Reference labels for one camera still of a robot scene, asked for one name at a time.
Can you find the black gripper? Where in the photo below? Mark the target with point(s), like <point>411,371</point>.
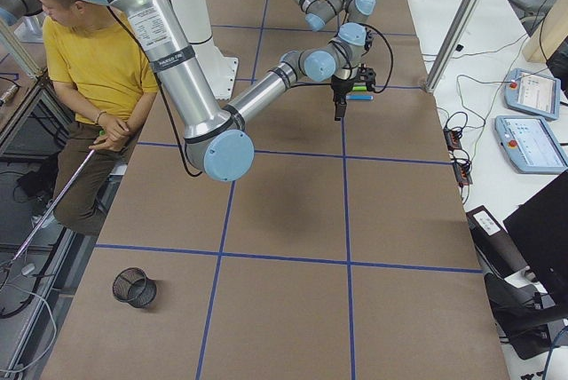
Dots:
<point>341,88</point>

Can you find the blue marker pen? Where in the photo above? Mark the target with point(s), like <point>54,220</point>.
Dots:
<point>362,97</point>

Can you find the teach pendant near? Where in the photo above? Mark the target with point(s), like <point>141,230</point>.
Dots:
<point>530,144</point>

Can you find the teach pendant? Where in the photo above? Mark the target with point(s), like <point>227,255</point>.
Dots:
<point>533,93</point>
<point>530,144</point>

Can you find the teach pendant far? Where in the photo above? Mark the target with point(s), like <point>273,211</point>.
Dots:
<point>533,93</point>

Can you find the black monitor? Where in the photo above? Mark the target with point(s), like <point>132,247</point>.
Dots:
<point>539,230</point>

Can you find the person in yellow shirt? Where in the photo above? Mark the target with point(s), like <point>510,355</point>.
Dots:
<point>100,74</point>

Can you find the black mesh cup far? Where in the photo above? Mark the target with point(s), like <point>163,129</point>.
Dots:
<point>133,287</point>

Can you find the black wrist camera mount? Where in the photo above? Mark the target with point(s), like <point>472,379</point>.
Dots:
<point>367,78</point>

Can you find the aluminium frame post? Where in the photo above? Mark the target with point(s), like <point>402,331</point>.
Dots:
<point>447,49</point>

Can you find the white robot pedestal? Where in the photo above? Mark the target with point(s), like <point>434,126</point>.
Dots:
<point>220,70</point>

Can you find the green handled reacher stick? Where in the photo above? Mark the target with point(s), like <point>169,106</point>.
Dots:
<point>49,202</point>

